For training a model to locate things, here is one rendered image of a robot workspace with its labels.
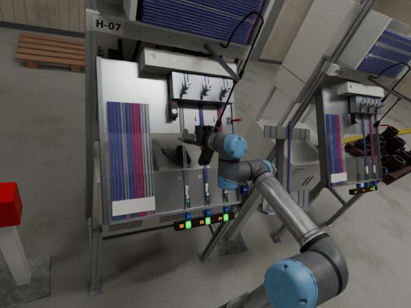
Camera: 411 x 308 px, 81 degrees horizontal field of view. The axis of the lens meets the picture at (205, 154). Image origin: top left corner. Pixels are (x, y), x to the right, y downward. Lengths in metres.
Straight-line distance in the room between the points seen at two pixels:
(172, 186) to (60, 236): 1.00
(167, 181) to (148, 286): 0.83
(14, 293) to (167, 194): 1.03
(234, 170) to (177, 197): 0.44
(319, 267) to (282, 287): 0.10
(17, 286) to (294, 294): 1.51
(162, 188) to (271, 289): 0.67
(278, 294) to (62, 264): 1.43
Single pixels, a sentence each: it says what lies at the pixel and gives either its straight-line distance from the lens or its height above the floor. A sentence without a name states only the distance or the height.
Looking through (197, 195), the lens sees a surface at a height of 0.76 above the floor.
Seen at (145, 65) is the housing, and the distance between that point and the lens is 1.15.
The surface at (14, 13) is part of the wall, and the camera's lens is 4.87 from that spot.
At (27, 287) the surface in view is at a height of 0.01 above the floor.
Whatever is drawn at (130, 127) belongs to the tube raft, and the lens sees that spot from 1.12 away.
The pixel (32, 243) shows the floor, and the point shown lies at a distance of 1.95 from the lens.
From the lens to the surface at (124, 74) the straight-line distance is 1.20.
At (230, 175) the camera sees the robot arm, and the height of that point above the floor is 1.13.
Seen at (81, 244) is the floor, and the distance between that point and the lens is 1.90.
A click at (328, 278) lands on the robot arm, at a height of 1.19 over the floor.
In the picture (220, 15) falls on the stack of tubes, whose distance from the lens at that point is 1.20.
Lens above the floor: 1.66
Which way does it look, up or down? 38 degrees down
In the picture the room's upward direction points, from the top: 22 degrees clockwise
